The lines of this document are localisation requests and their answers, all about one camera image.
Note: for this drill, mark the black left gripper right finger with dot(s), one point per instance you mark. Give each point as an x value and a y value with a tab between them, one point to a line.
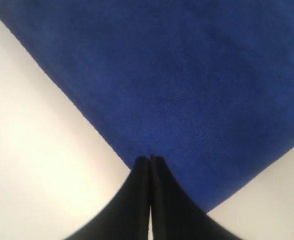
174	215

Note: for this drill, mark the blue towel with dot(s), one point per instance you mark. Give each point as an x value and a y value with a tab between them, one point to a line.
206	84

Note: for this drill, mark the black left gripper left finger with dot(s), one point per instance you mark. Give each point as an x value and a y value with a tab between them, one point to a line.
127	215

